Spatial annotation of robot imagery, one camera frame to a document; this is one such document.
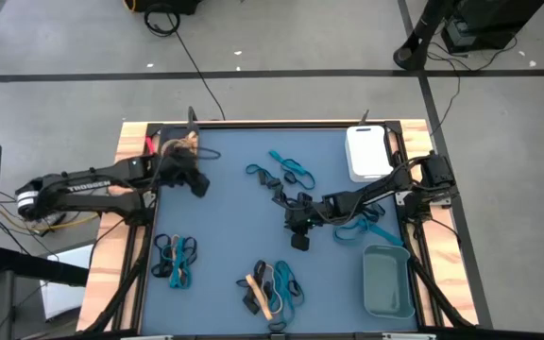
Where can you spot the grey-green plastic basket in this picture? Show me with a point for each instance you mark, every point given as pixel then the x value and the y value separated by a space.
pixel 387 283

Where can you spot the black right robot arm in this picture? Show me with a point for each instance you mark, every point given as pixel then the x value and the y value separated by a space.
pixel 371 191

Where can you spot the black power adapter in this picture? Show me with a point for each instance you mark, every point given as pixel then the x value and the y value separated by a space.
pixel 51 219

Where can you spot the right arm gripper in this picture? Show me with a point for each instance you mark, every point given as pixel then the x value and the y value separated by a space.
pixel 307 215

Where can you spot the black box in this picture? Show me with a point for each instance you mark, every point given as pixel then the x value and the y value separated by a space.
pixel 168 5

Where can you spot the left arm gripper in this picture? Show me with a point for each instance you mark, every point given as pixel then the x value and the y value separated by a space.
pixel 177 170

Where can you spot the small black rubber band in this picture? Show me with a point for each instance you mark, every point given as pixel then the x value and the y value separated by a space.
pixel 272 327
pixel 293 287
pixel 261 270

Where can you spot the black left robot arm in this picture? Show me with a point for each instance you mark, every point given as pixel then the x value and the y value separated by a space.
pixel 88 185

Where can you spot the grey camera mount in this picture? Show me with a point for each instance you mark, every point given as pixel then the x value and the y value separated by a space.
pixel 277 336

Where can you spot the tan rubber band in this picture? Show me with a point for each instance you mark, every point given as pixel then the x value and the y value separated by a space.
pixel 260 297
pixel 170 143
pixel 277 309
pixel 174 245
pixel 189 138

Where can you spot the black stand bar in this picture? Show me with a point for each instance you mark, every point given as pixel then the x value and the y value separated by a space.
pixel 40 269

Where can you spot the white bracket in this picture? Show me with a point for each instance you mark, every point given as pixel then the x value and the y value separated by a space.
pixel 147 337
pixel 409 336

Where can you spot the pink tape tag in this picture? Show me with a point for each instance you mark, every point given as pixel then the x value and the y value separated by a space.
pixel 149 144

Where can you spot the black equipment case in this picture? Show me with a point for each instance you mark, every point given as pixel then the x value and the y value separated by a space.
pixel 489 23

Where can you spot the black aluminium table frame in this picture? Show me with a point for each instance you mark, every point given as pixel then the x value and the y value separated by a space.
pixel 300 125

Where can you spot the white plastic basket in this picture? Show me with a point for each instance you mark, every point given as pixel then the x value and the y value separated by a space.
pixel 366 151

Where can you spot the black pole stand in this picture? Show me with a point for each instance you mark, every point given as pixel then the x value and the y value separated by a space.
pixel 411 54

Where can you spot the dark grey plastic basket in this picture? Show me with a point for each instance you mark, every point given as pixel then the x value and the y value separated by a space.
pixel 165 131

